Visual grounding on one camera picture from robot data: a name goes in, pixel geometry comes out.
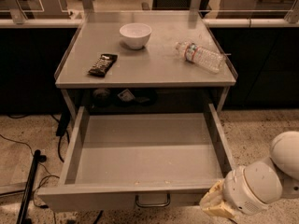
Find clear plastic water bottle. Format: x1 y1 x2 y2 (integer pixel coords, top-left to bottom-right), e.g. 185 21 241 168
175 42 225 74

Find dark items under cabinet top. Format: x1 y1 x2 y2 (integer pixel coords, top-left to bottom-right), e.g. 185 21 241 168
91 89 158 107

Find grey top drawer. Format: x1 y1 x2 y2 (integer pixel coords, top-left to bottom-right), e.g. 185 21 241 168
37 105 235 212

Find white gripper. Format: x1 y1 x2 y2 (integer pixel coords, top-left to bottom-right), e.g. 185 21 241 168
199 166 268 218

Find black floor cable left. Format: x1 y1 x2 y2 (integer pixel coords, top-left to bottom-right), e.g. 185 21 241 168
0 112 73 224

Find white ceramic bowl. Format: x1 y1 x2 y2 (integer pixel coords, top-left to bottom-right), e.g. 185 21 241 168
120 23 152 49

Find dark snack bar packet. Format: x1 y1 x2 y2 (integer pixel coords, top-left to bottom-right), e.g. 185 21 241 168
88 54 118 77

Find white barrier rail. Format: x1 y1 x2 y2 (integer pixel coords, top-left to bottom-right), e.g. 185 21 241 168
0 19 299 28

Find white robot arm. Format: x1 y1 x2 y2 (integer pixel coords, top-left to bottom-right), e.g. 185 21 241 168
199 131 299 218

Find grey metal drawer cabinet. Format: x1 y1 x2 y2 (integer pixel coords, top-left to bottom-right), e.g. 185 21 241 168
56 10 237 110

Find black pole on floor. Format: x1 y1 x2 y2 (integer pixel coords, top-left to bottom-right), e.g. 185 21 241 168
16 150 41 224

